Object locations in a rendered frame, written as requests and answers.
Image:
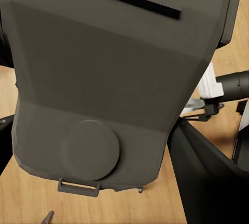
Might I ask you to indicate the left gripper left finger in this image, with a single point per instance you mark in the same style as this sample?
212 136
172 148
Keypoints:
5 141

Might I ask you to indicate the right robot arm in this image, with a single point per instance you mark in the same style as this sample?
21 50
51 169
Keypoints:
214 90

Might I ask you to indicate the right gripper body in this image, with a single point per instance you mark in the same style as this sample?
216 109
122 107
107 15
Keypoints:
232 91

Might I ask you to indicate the camera tripod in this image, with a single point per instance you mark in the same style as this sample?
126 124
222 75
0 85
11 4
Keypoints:
192 105

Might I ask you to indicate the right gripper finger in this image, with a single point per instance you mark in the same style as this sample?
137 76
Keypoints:
202 117

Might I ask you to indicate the digital camera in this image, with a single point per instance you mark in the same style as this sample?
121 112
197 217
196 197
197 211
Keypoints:
101 83

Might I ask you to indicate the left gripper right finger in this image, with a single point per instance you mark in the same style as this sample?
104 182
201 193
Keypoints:
213 189

